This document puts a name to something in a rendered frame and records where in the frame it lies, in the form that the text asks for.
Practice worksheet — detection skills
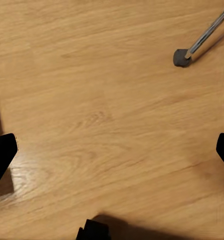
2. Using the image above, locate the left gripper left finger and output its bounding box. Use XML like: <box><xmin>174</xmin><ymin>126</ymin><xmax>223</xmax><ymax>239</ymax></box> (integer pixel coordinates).
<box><xmin>0</xmin><ymin>133</ymin><xmax>18</xmax><ymax>180</ymax></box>

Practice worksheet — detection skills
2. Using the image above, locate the swivel chair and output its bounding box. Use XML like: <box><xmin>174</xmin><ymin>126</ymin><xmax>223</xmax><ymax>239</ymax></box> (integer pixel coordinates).
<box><xmin>173</xmin><ymin>11</ymin><xmax>224</xmax><ymax>65</ymax></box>

